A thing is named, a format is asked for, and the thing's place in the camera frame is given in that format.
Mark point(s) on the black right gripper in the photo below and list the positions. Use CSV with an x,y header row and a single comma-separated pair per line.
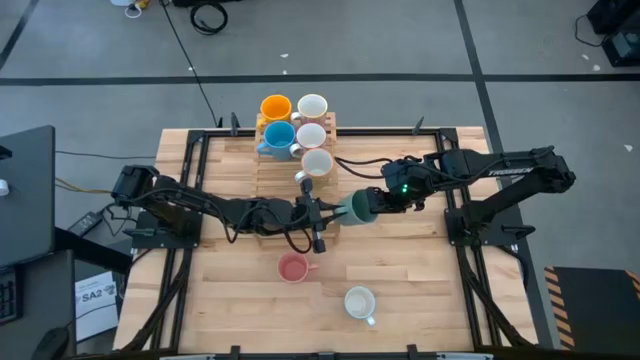
x,y
382,201

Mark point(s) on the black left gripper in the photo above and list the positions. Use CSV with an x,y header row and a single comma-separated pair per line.
x,y
300,215

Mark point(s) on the green mug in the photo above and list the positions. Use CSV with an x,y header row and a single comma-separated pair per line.
x,y
356,210

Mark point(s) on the yellow dotted white mug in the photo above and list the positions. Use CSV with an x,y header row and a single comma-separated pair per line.
x,y
317,163

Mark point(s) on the pink faceted mug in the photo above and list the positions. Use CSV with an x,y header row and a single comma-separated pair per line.
x,y
294,268

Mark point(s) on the grey patterned white mug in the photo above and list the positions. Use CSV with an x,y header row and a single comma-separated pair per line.
x,y
311,136

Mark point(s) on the red patterned white mug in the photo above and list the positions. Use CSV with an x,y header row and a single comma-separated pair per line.
x,y
312,106

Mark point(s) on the orange mug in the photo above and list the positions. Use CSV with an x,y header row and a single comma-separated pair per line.
x,y
276,107

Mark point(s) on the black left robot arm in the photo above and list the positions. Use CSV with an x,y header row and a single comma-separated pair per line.
x,y
200,200

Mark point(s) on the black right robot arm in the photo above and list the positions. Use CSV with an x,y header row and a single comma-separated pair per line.
x,y
500,172

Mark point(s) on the wooden slatted rack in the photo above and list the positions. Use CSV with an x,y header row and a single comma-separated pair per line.
x,y
280,172

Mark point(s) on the blue patterned white mug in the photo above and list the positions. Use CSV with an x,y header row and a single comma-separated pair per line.
x,y
359,302

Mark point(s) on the black yellow striped mat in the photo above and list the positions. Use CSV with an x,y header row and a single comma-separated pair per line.
x,y
595,310

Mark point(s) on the black desk bar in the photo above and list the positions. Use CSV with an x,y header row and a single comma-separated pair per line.
x,y
90,252

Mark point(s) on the black power adapter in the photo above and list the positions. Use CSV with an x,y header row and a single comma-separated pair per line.
x,y
85,224

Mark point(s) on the white SA2 paper sheet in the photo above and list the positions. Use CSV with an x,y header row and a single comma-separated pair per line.
x,y
95,310

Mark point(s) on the black equipment case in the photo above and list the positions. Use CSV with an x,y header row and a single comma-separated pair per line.
x,y
610,15
622,47

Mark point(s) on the black chair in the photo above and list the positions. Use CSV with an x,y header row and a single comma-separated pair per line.
x,y
50,345

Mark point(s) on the small white object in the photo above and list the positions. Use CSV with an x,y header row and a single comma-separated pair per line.
x,y
3,187

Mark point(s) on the black keyboard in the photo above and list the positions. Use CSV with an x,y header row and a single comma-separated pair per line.
x,y
7,300

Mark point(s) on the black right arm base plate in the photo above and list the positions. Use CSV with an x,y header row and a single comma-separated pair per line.
x,y
460,240

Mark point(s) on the black metal table frame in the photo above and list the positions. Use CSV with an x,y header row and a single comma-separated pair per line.
x,y
220,133

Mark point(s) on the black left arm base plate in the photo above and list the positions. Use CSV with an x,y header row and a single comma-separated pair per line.
x,y
150,241

